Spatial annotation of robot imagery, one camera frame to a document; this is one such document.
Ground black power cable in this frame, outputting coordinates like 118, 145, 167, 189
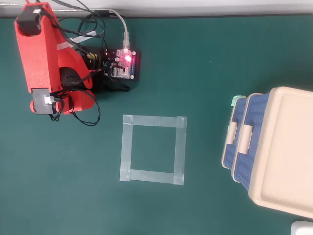
41, 0, 108, 53

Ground teal green plastic piece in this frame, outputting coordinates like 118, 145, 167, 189
226, 95, 246, 133

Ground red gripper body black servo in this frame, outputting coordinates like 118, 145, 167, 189
52, 94, 74, 116

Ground grey USB cable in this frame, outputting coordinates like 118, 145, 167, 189
0, 1, 132, 50

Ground blue drawer with beige handle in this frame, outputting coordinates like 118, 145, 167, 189
221, 96, 246, 171
230, 93, 270, 194

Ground white rounded object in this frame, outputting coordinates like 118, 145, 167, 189
290, 221, 313, 235

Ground white cable tie strip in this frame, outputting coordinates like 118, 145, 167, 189
57, 30, 96, 50

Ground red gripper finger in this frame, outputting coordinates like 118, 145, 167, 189
70, 90, 96, 113

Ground grey tape strip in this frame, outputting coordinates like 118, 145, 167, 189
123, 114, 188, 129
119, 121, 134, 182
119, 168, 185, 186
173, 116, 188, 186

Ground black servo cable loop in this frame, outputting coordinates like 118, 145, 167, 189
49, 89, 101, 127

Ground black controller circuit board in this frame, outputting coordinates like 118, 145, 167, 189
94, 47, 142, 83

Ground beige plastic drawer cabinet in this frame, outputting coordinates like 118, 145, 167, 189
247, 86, 313, 219

